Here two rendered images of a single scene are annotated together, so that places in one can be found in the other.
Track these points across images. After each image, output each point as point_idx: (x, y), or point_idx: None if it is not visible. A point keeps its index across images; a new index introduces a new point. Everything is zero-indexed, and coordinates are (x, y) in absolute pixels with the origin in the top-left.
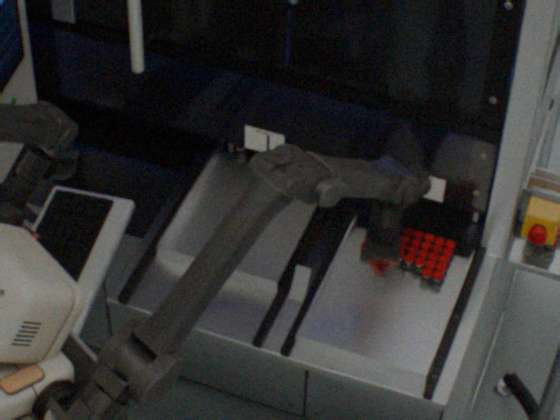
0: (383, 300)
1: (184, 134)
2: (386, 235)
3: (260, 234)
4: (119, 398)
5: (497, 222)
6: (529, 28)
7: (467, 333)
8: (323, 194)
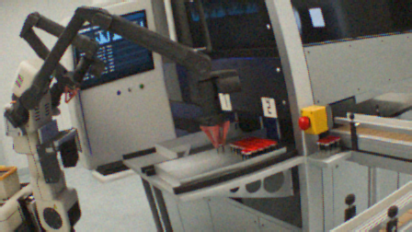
0: (219, 167)
1: None
2: (203, 106)
3: (71, 35)
4: (20, 100)
5: (296, 124)
6: None
7: (238, 179)
8: (93, 17)
